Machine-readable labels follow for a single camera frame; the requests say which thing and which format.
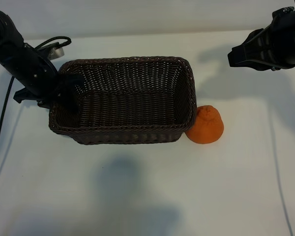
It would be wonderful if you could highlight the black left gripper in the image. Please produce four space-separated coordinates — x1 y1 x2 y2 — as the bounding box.
4 42 86 112

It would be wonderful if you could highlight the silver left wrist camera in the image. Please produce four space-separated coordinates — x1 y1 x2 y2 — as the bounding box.
48 42 65 60

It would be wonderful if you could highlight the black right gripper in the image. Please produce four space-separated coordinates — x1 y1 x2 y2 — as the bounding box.
227 6 295 72

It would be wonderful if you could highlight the black cable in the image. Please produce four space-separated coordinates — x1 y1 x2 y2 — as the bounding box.
0 36 72 170

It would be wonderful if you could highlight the orange fruit with knobby top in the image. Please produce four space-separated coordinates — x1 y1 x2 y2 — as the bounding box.
185 105 224 145

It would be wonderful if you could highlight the dark brown wicker basket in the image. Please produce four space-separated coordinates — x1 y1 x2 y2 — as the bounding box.
48 56 197 146

